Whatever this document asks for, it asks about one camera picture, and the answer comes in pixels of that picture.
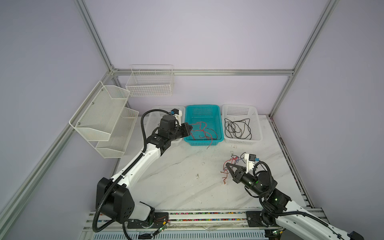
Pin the left white plastic basket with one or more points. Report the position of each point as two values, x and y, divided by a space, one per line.
155 117

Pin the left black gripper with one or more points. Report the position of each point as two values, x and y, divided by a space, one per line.
186 132

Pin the right white plastic basket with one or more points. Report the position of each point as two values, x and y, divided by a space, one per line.
241 124

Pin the white wire wall basket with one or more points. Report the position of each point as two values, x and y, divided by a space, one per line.
151 81

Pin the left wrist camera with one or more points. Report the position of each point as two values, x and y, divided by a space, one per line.
177 114

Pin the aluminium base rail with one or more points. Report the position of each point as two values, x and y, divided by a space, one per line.
215 225

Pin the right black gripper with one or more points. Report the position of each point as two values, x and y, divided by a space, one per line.
240 171

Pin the teal plastic basket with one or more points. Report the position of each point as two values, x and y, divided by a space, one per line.
207 125

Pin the aluminium frame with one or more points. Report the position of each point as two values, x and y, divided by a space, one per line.
22 197

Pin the white mesh shelf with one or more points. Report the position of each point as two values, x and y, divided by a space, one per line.
97 120
116 146

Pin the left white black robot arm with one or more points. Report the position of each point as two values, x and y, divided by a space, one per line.
114 202

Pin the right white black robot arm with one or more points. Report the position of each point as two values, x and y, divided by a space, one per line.
279 209

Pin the lower white mesh shelf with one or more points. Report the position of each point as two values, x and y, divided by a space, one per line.
116 146

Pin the white plastic basket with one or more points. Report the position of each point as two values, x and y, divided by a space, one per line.
155 117
241 124

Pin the upper white mesh shelf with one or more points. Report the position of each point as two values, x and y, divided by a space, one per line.
97 120

